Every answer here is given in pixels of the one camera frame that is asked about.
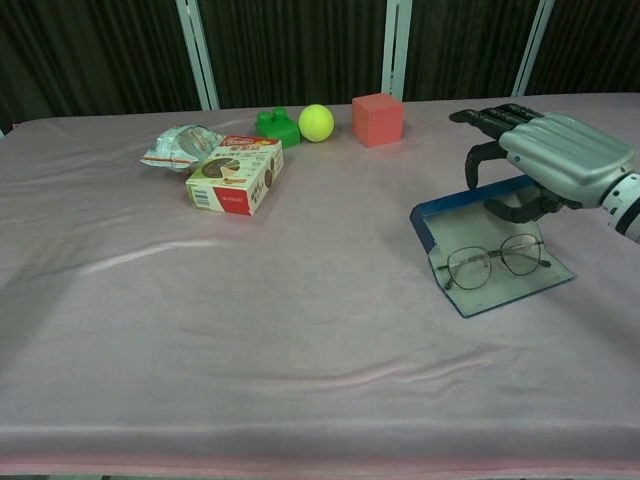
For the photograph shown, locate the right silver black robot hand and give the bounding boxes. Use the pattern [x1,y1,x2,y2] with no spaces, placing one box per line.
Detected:
[448,103,636,224]

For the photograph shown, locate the blue glasses case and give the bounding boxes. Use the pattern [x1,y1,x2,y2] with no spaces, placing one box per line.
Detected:
[409,174,577,320]

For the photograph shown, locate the thin-framed eyeglasses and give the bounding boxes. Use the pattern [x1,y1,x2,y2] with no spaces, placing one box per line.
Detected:
[437,233,553,291]

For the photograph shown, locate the biscuit box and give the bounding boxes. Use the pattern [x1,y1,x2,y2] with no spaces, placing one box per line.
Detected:
[185,133,285,217]

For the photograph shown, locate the red foam cube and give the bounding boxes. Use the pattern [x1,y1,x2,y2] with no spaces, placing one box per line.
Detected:
[351,93,405,149]

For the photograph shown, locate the yellow tennis ball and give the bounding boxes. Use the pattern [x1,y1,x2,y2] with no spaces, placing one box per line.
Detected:
[298,103,335,144]

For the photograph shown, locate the dark pleated curtain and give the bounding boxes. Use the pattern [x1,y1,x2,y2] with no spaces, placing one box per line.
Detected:
[0,0,640,136]

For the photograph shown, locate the green toy brick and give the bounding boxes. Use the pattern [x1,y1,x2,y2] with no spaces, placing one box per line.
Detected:
[255,106,302,150]

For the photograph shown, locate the pink tablecloth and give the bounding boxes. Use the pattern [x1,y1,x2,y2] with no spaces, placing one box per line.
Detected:
[0,91,640,476]

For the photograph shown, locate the crumpled snack bag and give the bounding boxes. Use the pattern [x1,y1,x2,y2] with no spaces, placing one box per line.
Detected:
[138,124,225,174]

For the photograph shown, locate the white frame post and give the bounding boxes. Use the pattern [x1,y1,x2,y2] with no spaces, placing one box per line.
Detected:
[174,0,221,112]
[511,0,557,99]
[381,0,414,102]

